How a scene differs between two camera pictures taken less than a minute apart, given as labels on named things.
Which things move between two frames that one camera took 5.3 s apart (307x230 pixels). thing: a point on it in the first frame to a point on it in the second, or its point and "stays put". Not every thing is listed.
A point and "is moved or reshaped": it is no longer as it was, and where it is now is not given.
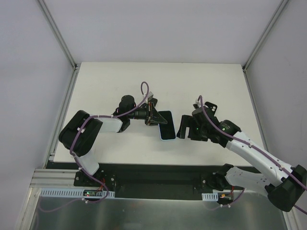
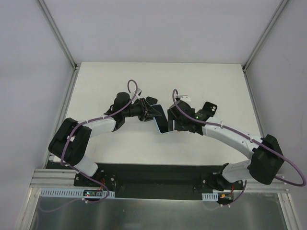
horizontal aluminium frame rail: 56,178 stays put
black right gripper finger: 186,121 to 171,116
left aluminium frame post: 76,66 stays put
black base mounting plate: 130,180 stays put
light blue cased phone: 167,130 is moved or reshaped
